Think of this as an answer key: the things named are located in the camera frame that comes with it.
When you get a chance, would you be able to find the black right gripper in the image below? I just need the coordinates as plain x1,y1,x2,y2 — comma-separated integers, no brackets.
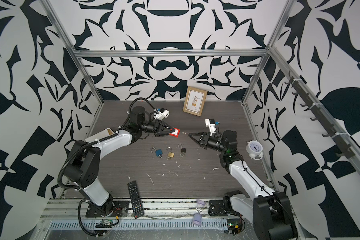
190,133,229,156

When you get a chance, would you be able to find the red padlock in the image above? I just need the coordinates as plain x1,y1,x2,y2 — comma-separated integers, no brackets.
170,128,180,138

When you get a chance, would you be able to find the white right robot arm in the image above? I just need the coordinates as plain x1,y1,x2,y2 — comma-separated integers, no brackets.
189,130,298,240

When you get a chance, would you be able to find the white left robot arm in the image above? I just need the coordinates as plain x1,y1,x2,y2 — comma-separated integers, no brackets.
58,106,175,207

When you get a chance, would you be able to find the blue padlock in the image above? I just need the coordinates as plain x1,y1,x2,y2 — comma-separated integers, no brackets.
151,147,163,158

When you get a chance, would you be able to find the black padlock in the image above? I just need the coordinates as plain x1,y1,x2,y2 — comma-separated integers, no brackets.
178,144,187,157

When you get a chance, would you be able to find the brass padlock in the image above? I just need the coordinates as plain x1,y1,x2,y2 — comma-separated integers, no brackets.
167,147,175,160

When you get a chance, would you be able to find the white alarm clock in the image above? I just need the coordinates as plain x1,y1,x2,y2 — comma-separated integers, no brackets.
246,140,264,161

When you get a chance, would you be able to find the purple hourglass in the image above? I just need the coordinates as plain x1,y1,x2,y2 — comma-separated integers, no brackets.
192,200,206,227

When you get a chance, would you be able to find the black remote control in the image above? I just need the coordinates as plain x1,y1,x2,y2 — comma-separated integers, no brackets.
128,181,144,219

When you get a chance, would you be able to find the right circuit board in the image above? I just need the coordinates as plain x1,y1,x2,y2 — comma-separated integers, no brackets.
227,218,246,236

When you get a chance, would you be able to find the circuit board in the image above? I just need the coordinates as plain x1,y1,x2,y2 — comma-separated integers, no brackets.
227,218,246,236
96,217,119,228

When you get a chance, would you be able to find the left circuit board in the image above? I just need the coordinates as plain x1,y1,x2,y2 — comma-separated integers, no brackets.
96,217,119,228

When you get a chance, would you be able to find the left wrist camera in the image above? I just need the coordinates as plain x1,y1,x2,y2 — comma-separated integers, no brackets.
154,108,170,120

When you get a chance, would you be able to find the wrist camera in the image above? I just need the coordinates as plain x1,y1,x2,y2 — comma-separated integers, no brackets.
205,119,220,136
154,108,170,120

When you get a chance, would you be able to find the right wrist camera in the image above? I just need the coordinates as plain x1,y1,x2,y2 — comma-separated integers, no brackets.
205,119,220,136

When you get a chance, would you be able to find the gold picture frame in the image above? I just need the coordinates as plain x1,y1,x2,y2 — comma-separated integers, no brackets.
183,87,208,117

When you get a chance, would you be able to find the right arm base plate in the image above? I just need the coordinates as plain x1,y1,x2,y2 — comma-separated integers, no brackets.
208,198,243,217

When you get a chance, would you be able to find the black corrugated cable conduit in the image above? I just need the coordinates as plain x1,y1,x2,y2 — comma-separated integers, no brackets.
56,97,157,238

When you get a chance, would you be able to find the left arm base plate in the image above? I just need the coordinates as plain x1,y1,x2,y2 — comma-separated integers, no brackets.
86,201,130,218

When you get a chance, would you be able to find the grey wall hook rack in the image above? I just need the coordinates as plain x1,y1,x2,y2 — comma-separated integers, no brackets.
285,76,356,159

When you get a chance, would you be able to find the white slotted cable duct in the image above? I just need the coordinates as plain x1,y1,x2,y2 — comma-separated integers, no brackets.
58,218,229,231

